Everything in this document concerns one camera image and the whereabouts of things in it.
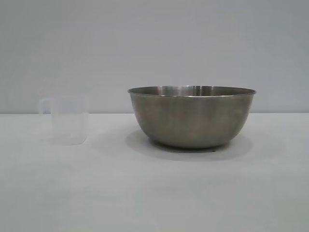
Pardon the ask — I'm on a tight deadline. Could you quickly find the translucent plastic measuring cup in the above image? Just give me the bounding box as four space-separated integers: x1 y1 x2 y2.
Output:
38 95 90 146

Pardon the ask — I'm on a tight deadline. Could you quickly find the stainless steel bowl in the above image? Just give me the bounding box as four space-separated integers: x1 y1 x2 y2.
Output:
127 85 257 148

